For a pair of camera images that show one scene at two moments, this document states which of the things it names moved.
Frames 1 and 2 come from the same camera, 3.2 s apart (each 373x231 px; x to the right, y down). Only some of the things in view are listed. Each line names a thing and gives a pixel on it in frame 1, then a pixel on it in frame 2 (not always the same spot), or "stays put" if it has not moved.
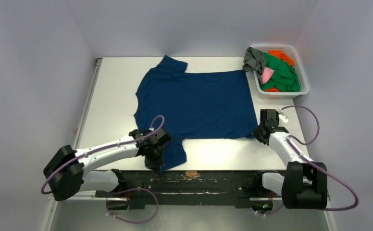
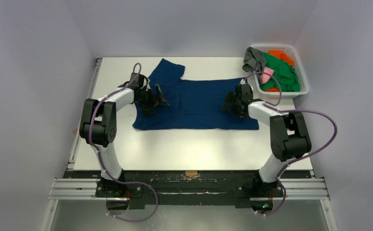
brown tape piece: (191, 173) stays put
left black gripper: (155, 165) to (146, 109)
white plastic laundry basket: (291, 50) stays put
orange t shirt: (281, 55) stays put
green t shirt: (285, 78) stays put
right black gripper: (260, 131) to (235, 104)
